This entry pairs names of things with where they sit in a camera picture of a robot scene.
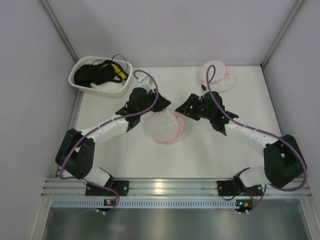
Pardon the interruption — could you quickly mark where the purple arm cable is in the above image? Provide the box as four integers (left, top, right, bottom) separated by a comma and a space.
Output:
205, 64, 308, 213
58, 69, 161, 218

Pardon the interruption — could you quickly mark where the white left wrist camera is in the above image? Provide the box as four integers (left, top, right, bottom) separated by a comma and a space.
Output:
137, 76, 155, 92

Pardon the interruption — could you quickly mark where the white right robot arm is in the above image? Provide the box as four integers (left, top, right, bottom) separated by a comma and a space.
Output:
176, 91, 307, 189

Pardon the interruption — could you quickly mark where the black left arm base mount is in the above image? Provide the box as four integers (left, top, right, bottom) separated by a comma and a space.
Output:
85, 179, 129, 197

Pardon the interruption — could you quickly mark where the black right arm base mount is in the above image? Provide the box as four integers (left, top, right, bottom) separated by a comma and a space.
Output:
216, 179, 263, 197

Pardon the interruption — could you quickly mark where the grey slotted cable duct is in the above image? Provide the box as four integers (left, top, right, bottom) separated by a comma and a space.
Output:
51, 198, 240, 209

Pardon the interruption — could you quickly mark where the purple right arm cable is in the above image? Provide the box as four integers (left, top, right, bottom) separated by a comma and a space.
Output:
205, 64, 308, 213

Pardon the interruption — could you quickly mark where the aluminium corner post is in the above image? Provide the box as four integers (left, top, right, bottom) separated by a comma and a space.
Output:
260, 0, 306, 70
39, 0, 79, 63

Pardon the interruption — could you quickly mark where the yellow black garment in basket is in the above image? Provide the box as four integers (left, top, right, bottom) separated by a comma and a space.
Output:
101, 61, 128, 83

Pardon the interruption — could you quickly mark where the white plastic laundry basket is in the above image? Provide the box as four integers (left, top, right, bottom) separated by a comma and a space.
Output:
68, 56, 133, 98

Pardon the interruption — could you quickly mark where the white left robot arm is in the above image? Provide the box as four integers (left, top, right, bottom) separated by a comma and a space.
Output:
55, 87, 172, 187

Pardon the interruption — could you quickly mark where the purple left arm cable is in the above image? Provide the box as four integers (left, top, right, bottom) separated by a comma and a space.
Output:
58, 69, 161, 218

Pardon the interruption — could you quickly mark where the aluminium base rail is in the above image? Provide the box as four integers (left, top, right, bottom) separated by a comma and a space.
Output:
40, 178, 312, 200

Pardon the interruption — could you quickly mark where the white mesh laundry bag front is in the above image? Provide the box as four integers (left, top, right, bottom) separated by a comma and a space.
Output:
143, 110, 189, 145

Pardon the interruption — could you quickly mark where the aluminium corner post right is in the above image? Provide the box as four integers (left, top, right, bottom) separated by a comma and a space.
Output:
260, 0, 306, 70

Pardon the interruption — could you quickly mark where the aluminium corner post left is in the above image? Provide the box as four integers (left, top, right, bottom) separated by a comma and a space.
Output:
39, 0, 79, 63

